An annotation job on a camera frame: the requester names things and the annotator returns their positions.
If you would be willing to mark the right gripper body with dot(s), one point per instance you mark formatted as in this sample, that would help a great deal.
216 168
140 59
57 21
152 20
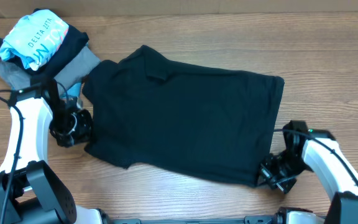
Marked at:
282 172

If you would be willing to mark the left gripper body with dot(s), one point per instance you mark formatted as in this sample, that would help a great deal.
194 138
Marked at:
71 129

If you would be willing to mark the black polo shirt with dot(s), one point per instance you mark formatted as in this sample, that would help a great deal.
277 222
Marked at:
210 123

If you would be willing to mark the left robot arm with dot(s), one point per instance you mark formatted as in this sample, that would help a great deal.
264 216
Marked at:
30 191

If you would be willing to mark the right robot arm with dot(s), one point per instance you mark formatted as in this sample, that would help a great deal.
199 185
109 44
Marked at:
317 151

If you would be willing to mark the grey folded shirt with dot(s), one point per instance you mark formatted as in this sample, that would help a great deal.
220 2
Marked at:
71 74

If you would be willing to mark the black folded shirt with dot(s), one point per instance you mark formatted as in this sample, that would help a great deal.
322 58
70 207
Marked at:
70 48

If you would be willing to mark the light blue printed folded shirt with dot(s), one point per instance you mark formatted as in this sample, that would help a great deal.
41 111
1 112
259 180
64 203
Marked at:
34 39

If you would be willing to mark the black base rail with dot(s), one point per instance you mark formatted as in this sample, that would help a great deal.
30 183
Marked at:
258 219

